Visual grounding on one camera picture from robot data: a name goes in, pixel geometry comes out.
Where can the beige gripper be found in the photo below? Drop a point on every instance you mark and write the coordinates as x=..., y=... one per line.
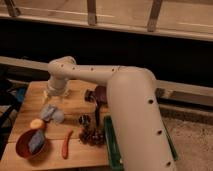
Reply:
x=55, y=87

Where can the grey blue towel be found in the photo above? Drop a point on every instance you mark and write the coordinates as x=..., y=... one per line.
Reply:
x=50, y=112

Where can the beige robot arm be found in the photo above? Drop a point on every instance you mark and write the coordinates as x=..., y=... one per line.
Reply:
x=132, y=103

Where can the purple bowl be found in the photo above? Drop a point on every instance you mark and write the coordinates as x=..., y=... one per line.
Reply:
x=100, y=93

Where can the grey cloth in bowl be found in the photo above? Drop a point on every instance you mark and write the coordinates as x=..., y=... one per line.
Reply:
x=36, y=142

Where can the red bowl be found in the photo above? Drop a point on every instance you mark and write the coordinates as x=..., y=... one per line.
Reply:
x=22, y=148

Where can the wooden cutting board table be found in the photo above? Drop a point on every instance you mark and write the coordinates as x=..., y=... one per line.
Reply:
x=74, y=105

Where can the dark small block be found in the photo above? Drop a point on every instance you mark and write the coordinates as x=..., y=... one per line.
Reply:
x=89, y=96

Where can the small metal can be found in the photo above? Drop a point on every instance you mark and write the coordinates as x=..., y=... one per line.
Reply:
x=84, y=120

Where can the black spatula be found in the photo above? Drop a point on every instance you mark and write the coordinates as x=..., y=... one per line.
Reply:
x=97, y=113

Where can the dark grape bunch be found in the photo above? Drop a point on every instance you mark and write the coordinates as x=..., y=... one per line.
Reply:
x=92, y=136

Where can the red sausage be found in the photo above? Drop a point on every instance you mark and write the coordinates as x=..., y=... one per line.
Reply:
x=66, y=144

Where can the green tray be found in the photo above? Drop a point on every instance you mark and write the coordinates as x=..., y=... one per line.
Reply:
x=111, y=146

